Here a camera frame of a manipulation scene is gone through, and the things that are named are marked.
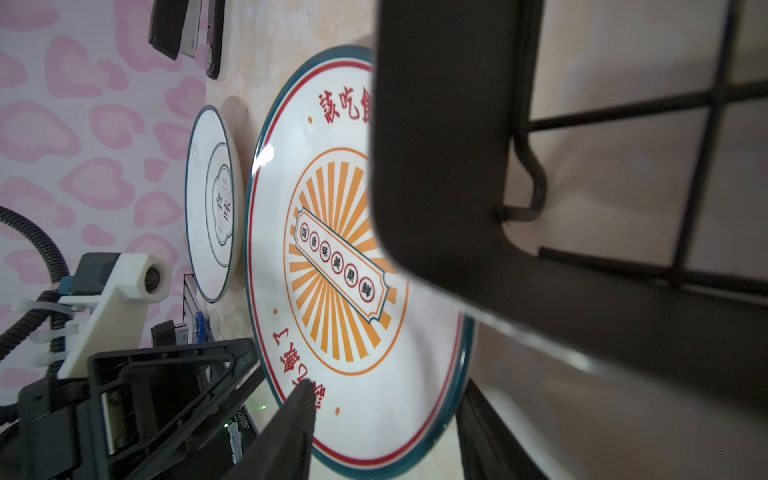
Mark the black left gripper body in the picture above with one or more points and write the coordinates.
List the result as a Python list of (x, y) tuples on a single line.
[(52, 436)]

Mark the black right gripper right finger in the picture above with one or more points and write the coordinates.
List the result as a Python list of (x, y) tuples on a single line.
[(488, 448)]

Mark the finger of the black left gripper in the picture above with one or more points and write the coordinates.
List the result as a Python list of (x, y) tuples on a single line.
[(162, 413)]

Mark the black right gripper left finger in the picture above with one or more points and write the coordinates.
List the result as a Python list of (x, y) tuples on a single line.
[(284, 449)]

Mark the orange sunburst plate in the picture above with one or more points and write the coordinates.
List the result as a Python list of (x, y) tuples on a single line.
[(388, 358)]

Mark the black two-tier dish rack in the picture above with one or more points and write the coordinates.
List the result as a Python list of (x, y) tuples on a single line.
[(590, 177)]

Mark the black stapler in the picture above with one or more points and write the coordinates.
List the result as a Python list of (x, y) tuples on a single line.
[(175, 29)]

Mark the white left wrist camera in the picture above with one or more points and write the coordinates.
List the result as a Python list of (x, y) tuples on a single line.
[(108, 298)]

